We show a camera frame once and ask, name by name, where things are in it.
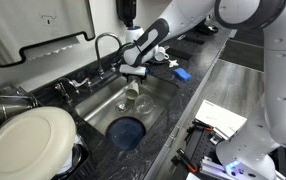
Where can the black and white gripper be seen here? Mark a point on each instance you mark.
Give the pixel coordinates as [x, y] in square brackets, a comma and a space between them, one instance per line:
[127, 71]

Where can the cream ceramic mug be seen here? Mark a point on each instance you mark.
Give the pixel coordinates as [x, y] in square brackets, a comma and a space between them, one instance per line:
[133, 91]

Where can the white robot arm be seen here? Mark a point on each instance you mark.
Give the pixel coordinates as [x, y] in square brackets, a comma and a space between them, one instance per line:
[246, 154]

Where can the white printed mug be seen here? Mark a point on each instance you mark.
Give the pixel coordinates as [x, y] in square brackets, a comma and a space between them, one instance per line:
[161, 54]

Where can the clear glass bowl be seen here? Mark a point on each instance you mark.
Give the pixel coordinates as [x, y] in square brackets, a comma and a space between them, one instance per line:
[144, 104]

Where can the blue sponge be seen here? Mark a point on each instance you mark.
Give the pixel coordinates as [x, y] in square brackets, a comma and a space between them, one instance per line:
[182, 74]

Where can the stainless steel sink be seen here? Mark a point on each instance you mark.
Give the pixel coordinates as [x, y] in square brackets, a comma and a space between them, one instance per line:
[110, 102]

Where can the dark blue plate in sink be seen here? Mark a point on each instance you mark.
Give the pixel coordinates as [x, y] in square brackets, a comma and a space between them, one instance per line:
[126, 132]

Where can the black dish rack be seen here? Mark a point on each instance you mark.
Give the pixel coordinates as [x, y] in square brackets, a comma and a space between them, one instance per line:
[81, 167]

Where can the white box on floor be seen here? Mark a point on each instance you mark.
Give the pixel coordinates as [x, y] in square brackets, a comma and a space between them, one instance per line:
[225, 122]

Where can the cream plate in rack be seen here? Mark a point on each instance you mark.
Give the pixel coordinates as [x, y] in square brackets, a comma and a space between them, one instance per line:
[35, 145]

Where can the paper towel dispenser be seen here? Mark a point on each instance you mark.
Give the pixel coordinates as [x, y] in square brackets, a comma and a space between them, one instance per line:
[30, 29]

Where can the steel pot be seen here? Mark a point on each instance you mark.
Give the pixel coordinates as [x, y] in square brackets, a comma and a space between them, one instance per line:
[11, 105]

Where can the black wall soap dispenser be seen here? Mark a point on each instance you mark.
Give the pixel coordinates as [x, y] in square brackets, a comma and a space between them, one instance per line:
[126, 10]

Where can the cabinet handle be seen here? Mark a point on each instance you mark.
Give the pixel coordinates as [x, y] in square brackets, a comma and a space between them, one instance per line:
[169, 142]
[175, 131]

